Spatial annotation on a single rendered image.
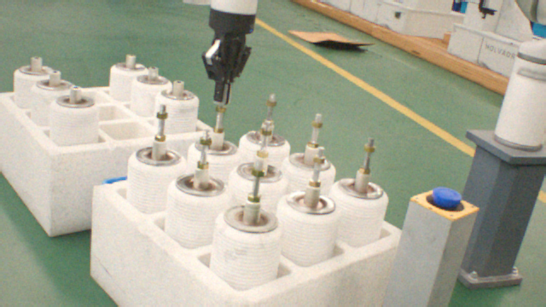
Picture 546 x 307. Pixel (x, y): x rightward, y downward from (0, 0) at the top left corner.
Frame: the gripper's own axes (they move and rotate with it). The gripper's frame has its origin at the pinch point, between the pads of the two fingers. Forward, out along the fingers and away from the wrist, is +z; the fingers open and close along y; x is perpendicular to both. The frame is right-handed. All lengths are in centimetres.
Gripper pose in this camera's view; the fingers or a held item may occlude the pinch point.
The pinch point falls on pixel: (223, 93)
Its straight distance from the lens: 101.0
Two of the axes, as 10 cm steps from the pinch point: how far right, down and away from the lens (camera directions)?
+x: -8.9, -2.9, 3.6
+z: -1.5, 9.2, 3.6
